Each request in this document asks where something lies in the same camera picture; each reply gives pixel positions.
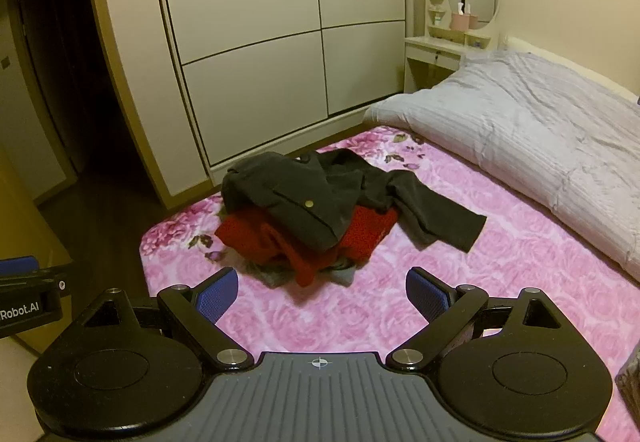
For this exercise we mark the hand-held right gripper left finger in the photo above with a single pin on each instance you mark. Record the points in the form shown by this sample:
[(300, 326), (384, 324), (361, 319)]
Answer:
[(220, 294)]

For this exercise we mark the small white drawer box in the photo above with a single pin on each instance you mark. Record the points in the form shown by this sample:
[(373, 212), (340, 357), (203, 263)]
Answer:
[(478, 40)]

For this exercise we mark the white dressing table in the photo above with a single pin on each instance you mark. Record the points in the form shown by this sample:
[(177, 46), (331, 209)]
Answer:
[(430, 51)]

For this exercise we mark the yellow wooden cabinet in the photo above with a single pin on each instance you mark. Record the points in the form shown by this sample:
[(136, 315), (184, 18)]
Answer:
[(25, 217)]

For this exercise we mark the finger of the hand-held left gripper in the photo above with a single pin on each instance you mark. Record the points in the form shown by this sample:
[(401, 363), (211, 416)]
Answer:
[(17, 267)]

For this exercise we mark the white corner shelf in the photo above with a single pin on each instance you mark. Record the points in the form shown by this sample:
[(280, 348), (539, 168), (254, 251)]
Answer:
[(436, 9)]

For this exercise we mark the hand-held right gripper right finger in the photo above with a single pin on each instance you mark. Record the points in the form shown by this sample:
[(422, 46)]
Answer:
[(425, 292)]

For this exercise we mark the dark wooden door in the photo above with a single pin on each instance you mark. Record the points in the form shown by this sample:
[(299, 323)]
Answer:
[(60, 71)]

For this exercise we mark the white quilted duvet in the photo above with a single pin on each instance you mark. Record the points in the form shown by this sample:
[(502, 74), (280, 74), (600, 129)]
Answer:
[(525, 121)]

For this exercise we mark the red sweater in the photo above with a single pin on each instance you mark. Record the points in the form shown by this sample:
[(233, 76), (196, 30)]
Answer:
[(260, 237)]

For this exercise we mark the grey garment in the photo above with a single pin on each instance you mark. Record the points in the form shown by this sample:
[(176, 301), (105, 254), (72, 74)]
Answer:
[(342, 274)]

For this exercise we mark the white sliding-door wardrobe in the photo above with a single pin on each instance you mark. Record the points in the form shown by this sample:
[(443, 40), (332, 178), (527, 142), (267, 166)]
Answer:
[(250, 46)]

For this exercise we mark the black jacket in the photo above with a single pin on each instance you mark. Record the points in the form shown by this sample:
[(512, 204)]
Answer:
[(300, 192)]

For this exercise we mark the pink box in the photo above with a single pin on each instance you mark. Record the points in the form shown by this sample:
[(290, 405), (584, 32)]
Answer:
[(460, 21)]

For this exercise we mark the pink floral blanket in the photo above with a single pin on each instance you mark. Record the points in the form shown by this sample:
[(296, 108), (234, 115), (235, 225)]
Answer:
[(360, 312)]

